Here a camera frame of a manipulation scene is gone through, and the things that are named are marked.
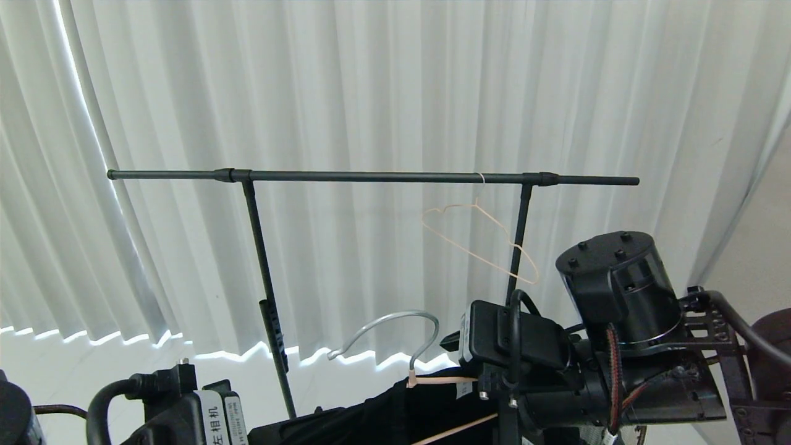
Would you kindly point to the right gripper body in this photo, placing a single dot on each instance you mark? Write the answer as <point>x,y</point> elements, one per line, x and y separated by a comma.
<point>556,405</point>

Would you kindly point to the pink clothes hanger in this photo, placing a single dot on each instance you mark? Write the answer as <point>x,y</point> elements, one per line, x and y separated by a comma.
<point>395,315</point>
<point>477,204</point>

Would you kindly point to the black garment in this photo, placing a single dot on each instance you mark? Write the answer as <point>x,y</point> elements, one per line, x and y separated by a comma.
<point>371,420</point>

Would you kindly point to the black clothes rack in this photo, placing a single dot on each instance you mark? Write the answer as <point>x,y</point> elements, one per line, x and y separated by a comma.
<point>371,177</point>

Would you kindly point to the white curtain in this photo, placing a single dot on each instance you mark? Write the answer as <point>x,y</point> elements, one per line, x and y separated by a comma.
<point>395,80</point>

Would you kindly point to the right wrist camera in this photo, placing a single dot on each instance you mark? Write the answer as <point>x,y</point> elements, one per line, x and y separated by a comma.
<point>525,340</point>

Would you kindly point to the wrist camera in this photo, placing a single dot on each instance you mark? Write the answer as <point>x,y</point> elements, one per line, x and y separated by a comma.
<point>525,340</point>
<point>185,414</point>

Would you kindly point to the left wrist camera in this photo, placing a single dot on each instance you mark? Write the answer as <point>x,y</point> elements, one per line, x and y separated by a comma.
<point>185,414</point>

